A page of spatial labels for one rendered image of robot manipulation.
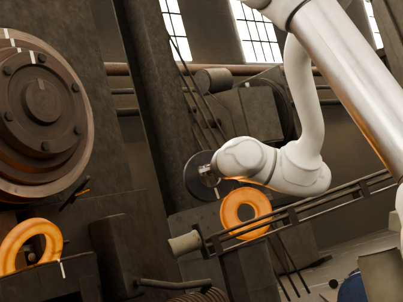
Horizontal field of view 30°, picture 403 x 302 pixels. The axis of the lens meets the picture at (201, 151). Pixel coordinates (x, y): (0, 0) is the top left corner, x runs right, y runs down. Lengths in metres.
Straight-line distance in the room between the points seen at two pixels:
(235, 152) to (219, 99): 8.28
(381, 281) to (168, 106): 4.41
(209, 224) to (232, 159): 2.79
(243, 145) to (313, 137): 0.17
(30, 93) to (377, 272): 1.02
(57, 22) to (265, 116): 7.79
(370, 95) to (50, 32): 1.33
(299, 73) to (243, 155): 0.25
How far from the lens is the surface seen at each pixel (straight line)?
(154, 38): 6.48
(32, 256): 2.09
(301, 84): 1.74
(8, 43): 2.08
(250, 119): 9.87
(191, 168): 2.20
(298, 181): 1.90
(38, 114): 1.96
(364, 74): 1.34
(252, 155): 1.82
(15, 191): 1.97
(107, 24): 11.44
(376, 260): 2.08
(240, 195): 2.22
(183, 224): 4.69
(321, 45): 1.38
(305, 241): 10.03
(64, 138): 2.00
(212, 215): 4.61
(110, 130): 2.44
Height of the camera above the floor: 0.66
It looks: 7 degrees up
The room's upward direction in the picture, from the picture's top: 15 degrees counter-clockwise
